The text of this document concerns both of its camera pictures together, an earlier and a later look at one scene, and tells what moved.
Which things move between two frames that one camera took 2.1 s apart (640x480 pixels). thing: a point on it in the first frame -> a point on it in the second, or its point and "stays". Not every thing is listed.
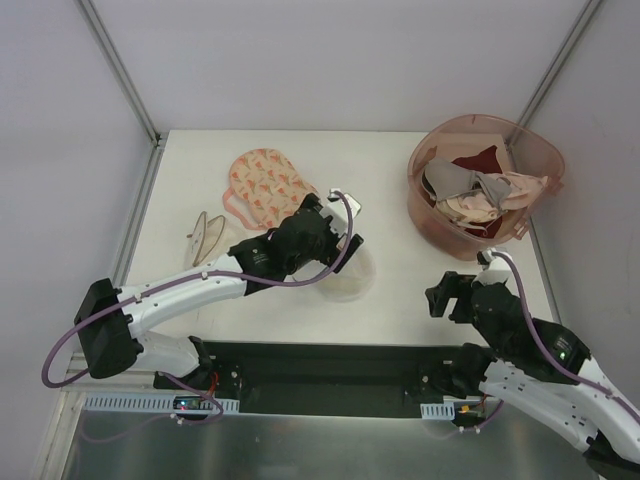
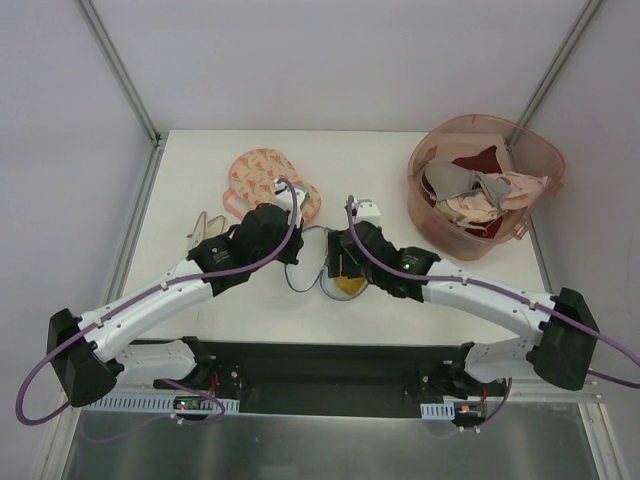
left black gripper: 347,248 -> 288,241
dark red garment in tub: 486,160 stays
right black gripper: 454,293 -> 335,253
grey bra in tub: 444,178 stays
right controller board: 457,411 stays
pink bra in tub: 477,207 stays
